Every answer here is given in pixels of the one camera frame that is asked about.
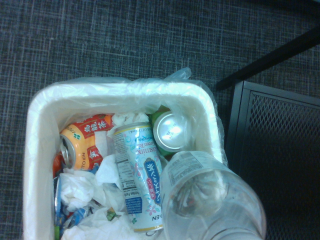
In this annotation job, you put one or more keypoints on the clear plastic bottle purple label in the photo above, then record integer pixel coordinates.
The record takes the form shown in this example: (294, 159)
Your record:
(212, 200)

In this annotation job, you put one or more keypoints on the white trash bin with liner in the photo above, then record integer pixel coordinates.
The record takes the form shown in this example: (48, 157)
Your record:
(183, 74)

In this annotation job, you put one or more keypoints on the white plastic trash bin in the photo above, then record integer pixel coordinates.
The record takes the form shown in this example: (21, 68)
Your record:
(32, 150)

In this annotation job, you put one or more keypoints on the green drink can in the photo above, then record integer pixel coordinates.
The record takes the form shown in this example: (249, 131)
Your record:
(170, 132)

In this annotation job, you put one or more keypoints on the white paper tissue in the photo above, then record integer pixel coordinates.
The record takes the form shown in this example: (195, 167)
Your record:
(108, 170)
(77, 190)
(95, 225)
(127, 118)

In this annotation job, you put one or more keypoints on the white jasmine tea can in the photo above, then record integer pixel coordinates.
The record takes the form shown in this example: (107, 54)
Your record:
(137, 160)

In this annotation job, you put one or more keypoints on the orange oolong tea can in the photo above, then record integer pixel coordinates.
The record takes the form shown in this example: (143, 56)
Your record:
(82, 140)

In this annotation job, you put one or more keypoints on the red drink can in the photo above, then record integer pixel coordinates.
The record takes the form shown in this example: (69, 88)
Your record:
(57, 165)

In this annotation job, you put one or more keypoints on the wooden coffee table black frame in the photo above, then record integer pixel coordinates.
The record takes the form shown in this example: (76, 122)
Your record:
(275, 150)

